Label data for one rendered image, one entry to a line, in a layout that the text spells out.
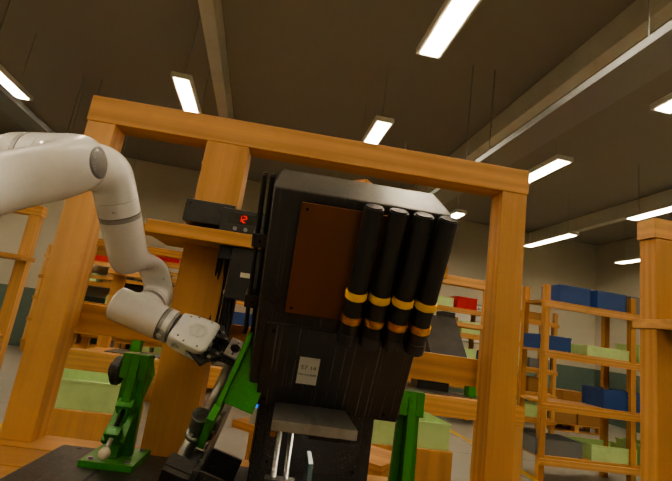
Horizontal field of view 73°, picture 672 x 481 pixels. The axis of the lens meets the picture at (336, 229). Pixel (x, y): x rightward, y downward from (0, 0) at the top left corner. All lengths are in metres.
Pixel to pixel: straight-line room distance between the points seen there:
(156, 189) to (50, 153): 10.89
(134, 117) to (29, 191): 0.82
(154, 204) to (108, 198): 10.59
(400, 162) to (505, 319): 0.62
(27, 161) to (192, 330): 0.55
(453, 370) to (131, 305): 1.02
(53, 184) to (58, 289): 0.74
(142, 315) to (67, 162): 0.46
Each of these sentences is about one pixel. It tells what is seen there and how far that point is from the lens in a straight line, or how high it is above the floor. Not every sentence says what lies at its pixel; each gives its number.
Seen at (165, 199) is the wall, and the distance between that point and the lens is 11.66.
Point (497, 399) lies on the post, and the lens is 1.60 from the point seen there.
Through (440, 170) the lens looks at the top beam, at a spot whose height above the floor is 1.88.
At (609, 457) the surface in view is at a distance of 6.68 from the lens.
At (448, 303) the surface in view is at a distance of 8.80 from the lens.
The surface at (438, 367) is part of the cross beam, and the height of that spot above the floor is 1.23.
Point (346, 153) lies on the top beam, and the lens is 1.56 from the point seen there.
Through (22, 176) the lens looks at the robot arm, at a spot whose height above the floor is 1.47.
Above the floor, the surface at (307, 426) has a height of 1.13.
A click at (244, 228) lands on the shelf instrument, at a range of 1.38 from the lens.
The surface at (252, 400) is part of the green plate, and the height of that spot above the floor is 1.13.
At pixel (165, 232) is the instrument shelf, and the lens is 1.39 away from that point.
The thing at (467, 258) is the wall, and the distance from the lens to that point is 12.47.
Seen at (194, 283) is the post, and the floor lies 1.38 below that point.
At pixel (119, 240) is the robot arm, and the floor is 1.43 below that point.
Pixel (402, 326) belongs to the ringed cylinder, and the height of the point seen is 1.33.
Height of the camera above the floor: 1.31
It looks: 12 degrees up
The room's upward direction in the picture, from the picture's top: 8 degrees clockwise
